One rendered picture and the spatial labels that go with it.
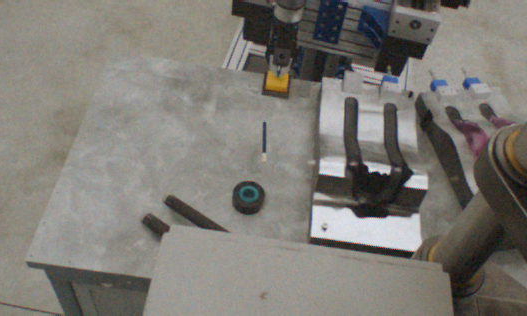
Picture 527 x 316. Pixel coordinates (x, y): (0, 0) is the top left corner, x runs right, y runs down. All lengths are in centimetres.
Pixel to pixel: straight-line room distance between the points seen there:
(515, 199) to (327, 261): 20
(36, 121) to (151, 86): 112
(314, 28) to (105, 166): 87
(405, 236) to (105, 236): 70
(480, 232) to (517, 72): 268
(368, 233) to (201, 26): 199
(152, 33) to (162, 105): 148
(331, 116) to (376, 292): 97
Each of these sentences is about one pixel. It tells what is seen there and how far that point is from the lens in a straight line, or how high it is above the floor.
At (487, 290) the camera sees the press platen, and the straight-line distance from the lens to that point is 86.
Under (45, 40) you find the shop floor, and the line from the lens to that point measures 308.
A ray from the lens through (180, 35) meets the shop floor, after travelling 305.
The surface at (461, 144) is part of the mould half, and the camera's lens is 156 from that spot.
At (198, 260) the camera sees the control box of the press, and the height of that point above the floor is 147.
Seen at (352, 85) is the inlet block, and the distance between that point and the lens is 158.
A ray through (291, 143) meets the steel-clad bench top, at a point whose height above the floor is 80.
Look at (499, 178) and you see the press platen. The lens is 63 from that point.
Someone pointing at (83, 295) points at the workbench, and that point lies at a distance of 155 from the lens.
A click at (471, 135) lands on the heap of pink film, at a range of 156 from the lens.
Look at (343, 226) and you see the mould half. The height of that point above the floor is 86.
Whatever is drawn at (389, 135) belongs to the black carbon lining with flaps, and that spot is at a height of 88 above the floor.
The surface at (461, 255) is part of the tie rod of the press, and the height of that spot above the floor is 136.
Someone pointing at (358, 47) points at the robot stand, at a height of 73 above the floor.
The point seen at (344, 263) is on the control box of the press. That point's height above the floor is 147.
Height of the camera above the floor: 198
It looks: 51 degrees down
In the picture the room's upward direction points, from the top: 11 degrees clockwise
